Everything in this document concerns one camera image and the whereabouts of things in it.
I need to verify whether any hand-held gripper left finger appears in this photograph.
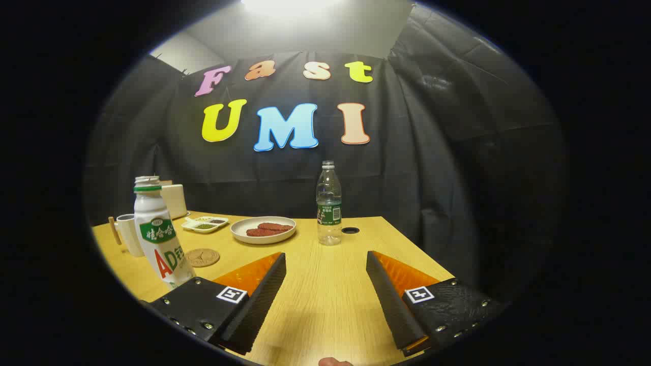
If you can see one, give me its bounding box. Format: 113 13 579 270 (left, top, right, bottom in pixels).
142 252 287 356

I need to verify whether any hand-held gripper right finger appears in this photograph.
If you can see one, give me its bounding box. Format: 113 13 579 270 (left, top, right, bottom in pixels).
366 250 509 357

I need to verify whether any round cork coaster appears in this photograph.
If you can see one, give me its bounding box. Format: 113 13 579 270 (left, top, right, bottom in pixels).
184 248 221 268

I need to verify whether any white juice bottle green ring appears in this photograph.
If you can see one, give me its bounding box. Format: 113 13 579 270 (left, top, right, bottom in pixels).
133 176 196 291

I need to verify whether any white cup wooden handle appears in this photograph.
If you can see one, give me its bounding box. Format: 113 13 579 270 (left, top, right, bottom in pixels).
108 214 145 258

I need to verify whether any clear plastic water bottle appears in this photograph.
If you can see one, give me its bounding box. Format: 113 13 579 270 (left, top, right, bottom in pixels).
316 161 343 246

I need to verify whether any wooden table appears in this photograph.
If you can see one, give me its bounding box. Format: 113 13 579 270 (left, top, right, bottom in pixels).
92 211 456 366

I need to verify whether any white round plate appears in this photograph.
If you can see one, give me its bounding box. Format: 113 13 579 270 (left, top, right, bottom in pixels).
230 217 297 245

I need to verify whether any white divided dish with beans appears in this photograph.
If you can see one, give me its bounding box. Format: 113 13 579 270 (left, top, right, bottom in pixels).
181 216 230 234

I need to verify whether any black backdrop cloth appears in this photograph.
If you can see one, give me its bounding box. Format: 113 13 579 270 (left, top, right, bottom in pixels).
84 5 565 300

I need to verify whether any cream toaster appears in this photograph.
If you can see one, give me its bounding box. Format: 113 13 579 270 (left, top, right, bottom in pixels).
160 184 190 220

